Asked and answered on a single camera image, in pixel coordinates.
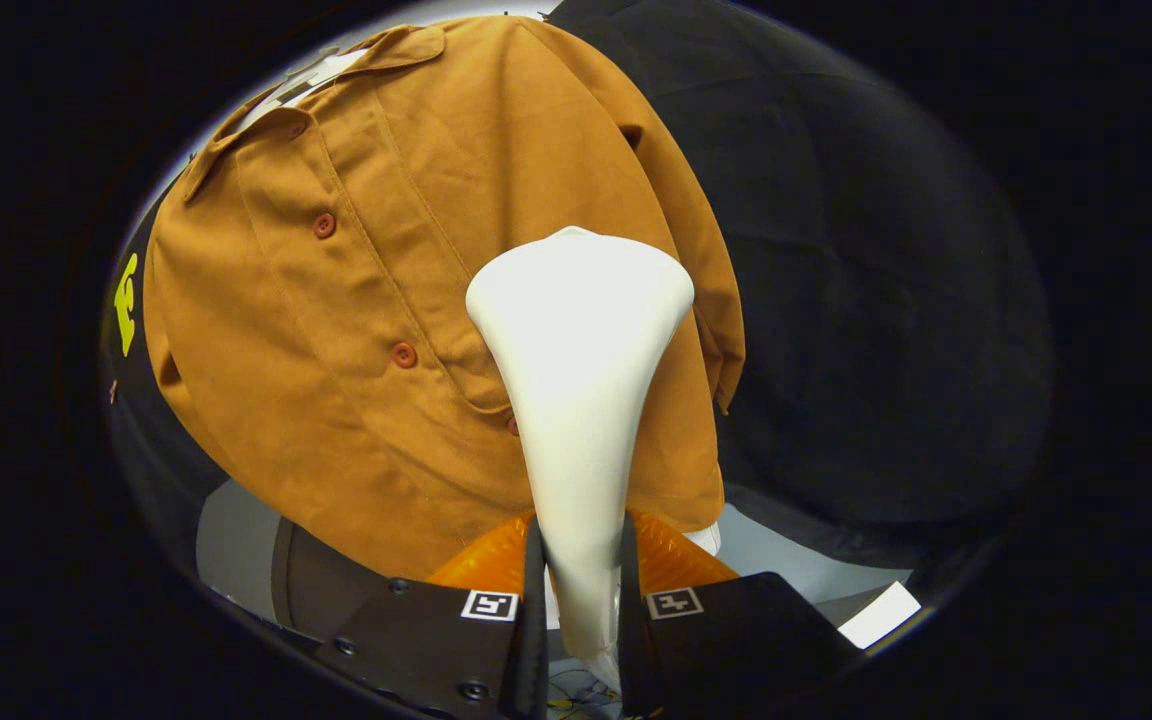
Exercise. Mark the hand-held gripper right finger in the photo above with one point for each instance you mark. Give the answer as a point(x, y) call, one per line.
point(633, 650)

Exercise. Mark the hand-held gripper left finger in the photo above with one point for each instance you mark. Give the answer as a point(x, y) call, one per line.
point(534, 640)

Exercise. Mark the white garment steamer head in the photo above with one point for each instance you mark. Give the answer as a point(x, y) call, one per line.
point(581, 350)

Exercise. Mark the orange button shirt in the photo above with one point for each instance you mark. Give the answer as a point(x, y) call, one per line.
point(336, 400)

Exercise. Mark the black backdrop cloth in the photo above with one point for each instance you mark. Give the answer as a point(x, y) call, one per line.
point(886, 300)

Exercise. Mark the white mannequin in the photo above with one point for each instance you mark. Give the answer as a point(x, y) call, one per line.
point(321, 72)

